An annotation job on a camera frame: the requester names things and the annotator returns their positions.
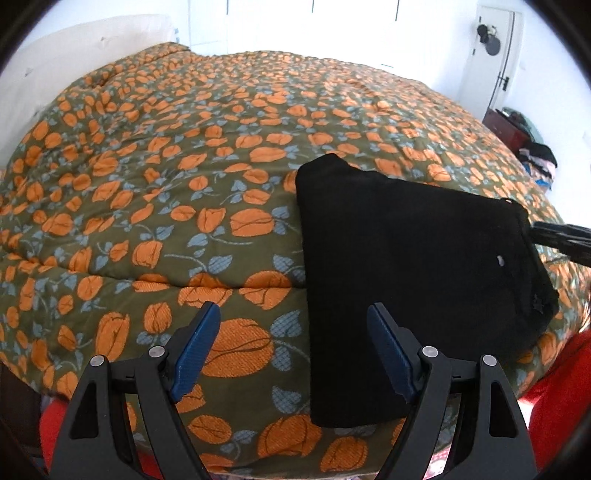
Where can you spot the red cloth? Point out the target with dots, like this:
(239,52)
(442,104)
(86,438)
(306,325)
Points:
(558,378)

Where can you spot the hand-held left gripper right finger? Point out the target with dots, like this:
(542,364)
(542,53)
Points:
(392,355)

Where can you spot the white pillow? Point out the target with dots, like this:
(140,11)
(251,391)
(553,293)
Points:
(69,50)

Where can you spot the black hanging bag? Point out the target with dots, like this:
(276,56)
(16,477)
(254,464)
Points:
(490,44)

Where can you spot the white door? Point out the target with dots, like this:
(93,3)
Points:
(489,83)

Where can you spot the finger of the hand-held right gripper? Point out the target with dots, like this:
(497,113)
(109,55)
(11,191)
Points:
(564,236)

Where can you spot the black pants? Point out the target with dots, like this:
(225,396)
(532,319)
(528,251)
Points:
(392,240)

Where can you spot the orange floral olive blanket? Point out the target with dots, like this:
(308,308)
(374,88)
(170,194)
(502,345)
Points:
(184,184)

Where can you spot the pile of clothes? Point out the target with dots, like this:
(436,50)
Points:
(538,154)

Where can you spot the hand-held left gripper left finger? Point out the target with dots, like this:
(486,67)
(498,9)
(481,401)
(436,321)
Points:
(196,355)

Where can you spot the white wardrobe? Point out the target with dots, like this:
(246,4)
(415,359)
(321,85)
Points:
(277,27)

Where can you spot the dark red dresser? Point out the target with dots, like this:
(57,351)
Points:
(503,129)

